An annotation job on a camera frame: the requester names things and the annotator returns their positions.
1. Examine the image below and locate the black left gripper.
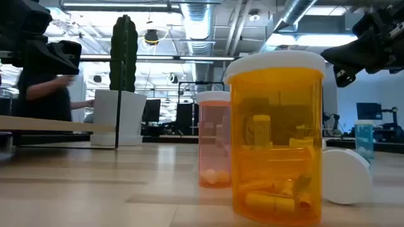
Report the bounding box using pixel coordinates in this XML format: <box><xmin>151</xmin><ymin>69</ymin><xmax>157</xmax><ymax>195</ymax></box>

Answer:
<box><xmin>0</xmin><ymin>0</ymin><xmax>83</xmax><ymax>76</ymax></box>

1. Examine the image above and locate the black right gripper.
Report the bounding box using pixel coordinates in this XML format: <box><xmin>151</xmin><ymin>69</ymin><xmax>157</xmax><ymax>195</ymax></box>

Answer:
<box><xmin>320</xmin><ymin>3</ymin><xmax>404</xmax><ymax>88</ymax></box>

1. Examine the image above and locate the blue translucent pill bottle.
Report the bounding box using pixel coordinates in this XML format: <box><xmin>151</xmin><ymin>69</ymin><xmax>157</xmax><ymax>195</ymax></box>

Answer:
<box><xmin>353</xmin><ymin>119</ymin><xmax>376</xmax><ymax>161</ymax></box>

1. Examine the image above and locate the dark monitor on arm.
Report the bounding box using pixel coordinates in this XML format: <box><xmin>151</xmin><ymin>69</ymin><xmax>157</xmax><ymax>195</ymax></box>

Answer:
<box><xmin>356</xmin><ymin>102</ymin><xmax>383</xmax><ymax>120</ymax></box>

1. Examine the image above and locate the wooden shelf board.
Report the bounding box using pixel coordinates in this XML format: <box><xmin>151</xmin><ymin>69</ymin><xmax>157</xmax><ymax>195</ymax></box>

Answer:
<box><xmin>0</xmin><ymin>115</ymin><xmax>116</xmax><ymax>133</ymax></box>

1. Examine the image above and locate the person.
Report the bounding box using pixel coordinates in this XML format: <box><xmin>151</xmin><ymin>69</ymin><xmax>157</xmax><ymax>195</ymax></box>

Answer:
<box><xmin>14</xmin><ymin>67</ymin><xmax>95</xmax><ymax>122</ymax></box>

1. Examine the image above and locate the ceiling light panel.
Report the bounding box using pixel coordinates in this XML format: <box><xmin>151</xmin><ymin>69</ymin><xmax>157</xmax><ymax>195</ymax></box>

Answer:
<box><xmin>264</xmin><ymin>33</ymin><xmax>356</xmax><ymax>48</ymax></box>

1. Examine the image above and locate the green cactus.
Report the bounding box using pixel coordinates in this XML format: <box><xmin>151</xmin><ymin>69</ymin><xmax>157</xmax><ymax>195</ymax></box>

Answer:
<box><xmin>109</xmin><ymin>14</ymin><xmax>139</xmax><ymax>93</ymax></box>

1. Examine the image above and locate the large orange pill bottle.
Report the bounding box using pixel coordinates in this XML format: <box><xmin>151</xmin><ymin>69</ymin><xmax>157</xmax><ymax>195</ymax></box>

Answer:
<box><xmin>223</xmin><ymin>50</ymin><xmax>326</xmax><ymax>226</ymax></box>

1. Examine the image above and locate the green pill bottle white cap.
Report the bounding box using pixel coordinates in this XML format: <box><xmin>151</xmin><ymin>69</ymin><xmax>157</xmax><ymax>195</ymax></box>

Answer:
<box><xmin>321</xmin><ymin>148</ymin><xmax>374</xmax><ymax>206</ymax></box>

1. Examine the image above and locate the ceiling light strip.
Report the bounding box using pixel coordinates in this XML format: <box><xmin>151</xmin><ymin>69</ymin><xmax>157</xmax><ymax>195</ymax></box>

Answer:
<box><xmin>179</xmin><ymin>55</ymin><xmax>236</xmax><ymax>61</ymax></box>

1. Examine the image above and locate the pink translucent pill bottle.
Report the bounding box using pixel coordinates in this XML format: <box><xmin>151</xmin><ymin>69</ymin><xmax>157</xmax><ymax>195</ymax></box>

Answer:
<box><xmin>196</xmin><ymin>90</ymin><xmax>233</xmax><ymax>189</ymax></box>

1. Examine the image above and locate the silver slanted air duct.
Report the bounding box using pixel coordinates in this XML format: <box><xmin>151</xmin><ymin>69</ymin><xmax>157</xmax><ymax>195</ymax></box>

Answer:
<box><xmin>273</xmin><ymin>0</ymin><xmax>318</xmax><ymax>32</ymax></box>

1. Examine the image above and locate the black ceiling device yellow cable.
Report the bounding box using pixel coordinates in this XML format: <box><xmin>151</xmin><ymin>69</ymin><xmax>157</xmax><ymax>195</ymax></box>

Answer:
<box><xmin>143</xmin><ymin>28</ymin><xmax>160</xmax><ymax>45</ymax></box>

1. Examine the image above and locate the black metal shelf frame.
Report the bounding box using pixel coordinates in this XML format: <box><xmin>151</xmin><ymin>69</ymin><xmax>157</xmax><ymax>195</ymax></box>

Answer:
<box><xmin>12</xmin><ymin>56</ymin><xmax>124</xmax><ymax>150</ymax></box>

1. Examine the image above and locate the black aluminium table frame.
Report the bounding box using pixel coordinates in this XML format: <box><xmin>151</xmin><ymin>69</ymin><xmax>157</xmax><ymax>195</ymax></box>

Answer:
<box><xmin>12</xmin><ymin>134</ymin><xmax>404</xmax><ymax>155</ymax></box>

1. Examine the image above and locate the silver ribbed air duct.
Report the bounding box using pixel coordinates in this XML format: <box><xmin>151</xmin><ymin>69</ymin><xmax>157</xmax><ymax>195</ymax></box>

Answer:
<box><xmin>179</xmin><ymin>0</ymin><xmax>215</xmax><ymax>83</ymax></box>

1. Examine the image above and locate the black rectangular stand frame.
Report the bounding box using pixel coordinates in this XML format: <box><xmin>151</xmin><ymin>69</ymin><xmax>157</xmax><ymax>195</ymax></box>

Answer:
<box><xmin>177</xmin><ymin>81</ymin><xmax>225</xmax><ymax>136</ymax></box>

